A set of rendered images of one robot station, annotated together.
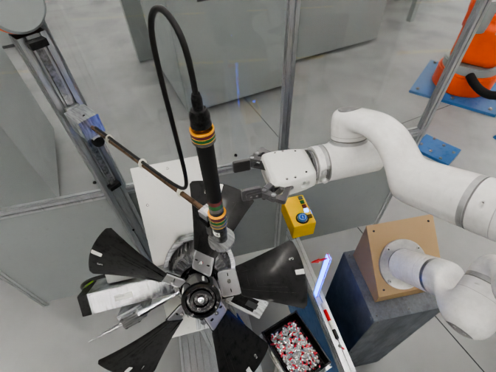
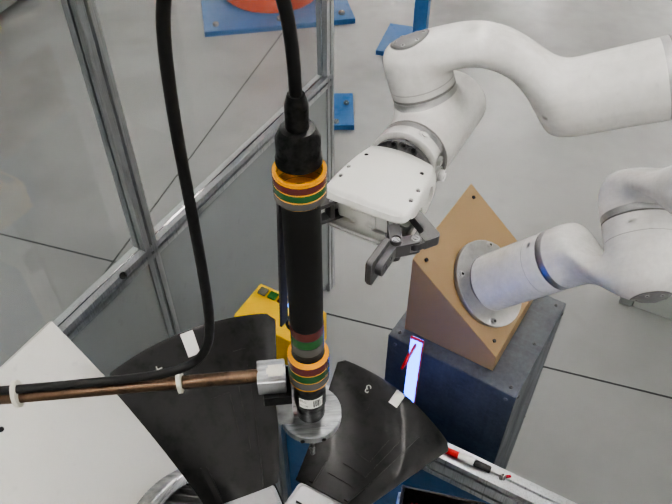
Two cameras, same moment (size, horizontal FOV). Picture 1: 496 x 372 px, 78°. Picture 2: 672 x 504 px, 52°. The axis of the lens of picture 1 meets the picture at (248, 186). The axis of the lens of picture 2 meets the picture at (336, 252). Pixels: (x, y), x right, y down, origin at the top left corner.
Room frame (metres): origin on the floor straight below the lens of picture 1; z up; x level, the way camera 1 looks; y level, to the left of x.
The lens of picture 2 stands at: (0.12, 0.38, 2.15)
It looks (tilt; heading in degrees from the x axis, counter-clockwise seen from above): 46 degrees down; 311
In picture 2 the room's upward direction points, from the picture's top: straight up
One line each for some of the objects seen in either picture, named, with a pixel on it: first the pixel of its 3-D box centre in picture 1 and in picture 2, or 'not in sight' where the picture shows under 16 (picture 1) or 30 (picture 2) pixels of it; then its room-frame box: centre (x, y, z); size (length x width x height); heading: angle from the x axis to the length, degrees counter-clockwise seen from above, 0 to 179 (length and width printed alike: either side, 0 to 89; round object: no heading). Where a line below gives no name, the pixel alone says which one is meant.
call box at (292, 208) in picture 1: (297, 216); (281, 329); (0.79, -0.21, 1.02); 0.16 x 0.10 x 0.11; 12
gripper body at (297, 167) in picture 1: (290, 170); (383, 190); (0.47, -0.09, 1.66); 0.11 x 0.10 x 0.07; 102
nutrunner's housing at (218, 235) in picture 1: (212, 189); (305, 302); (0.43, 0.08, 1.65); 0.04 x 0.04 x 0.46
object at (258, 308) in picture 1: (244, 294); not in sight; (0.47, 0.03, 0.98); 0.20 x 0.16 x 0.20; 12
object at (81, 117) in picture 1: (84, 121); not in sight; (0.85, 0.53, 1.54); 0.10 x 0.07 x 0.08; 47
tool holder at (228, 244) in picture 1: (217, 227); (301, 394); (0.43, 0.08, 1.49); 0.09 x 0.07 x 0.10; 47
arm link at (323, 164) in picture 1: (317, 165); (409, 160); (0.48, -0.16, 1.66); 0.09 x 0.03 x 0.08; 12
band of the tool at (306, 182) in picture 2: (203, 134); (300, 182); (0.43, 0.07, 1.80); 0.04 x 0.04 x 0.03
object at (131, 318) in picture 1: (131, 318); not in sight; (0.36, 0.42, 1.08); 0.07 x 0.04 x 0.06; 113
